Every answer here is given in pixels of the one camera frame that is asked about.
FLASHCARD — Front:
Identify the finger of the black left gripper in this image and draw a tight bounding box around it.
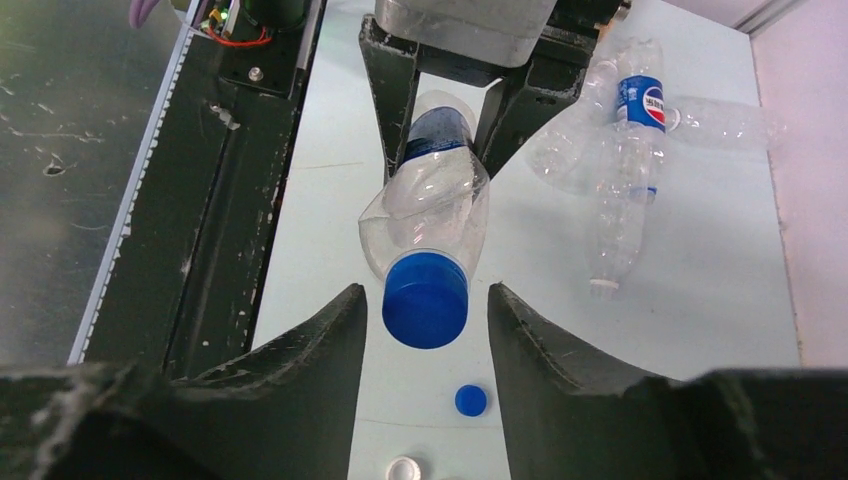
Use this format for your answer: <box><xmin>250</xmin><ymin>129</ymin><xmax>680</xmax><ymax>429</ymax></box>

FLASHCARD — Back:
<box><xmin>358</xmin><ymin>14</ymin><xmax>420</xmax><ymax>180</ymax></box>
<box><xmin>474</xmin><ymin>39</ymin><xmax>597</xmax><ymax>177</ymax></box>

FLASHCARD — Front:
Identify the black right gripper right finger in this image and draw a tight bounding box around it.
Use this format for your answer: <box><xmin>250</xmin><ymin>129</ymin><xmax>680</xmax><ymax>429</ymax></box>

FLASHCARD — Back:
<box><xmin>487</xmin><ymin>283</ymin><xmax>847</xmax><ymax>479</ymax></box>

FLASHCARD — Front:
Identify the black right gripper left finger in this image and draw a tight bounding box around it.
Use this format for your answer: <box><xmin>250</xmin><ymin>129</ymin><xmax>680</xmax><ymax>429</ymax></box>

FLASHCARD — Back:
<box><xmin>1</xmin><ymin>284</ymin><xmax>368</xmax><ymax>479</ymax></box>

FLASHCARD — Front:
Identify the clear ribbed plastic bottle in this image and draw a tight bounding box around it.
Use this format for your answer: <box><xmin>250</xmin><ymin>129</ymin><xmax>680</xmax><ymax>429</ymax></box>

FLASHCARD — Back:
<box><xmin>525</xmin><ymin>58</ymin><xmax>619</xmax><ymax>193</ymax></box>

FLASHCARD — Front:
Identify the white bottle cap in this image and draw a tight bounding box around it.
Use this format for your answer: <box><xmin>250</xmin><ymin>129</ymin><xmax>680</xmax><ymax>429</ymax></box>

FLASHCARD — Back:
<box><xmin>385</xmin><ymin>455</ymin><xmax>423</xmax><ymax>480</ymax></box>

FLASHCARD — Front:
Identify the clear crushed plastic bottle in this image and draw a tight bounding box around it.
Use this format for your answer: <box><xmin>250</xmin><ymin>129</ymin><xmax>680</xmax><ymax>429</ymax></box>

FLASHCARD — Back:
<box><xmin>358</xmin><ymin>90</ymin><xmax>490</xmax><ymax>279</ymax></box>

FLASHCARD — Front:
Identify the blue bottle cap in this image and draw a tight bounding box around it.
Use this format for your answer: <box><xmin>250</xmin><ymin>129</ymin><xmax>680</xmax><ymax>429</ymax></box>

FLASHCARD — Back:
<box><xmin>382</xmin><ymin>251</ymin><xmax>469</xmax><ymax>350</ymax></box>
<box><xmin>454</xmin><ymin>384</ymin><xmax>488</xmax><ymax>417</ymax></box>

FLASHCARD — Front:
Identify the clear bottle with blue label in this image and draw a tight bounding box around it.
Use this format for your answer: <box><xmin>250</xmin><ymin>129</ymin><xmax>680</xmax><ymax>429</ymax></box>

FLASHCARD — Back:
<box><xmin>587</xmin><ymin>39</ymin><xmax>666</xmax><ymax>300</ymax></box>

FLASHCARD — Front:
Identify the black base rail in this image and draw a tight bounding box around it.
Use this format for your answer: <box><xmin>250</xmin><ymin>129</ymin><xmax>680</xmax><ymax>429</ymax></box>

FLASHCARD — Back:
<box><xmin>83</xmin><ymin>1</ymin><xmax>325</xmax><ymax>378</ymax></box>

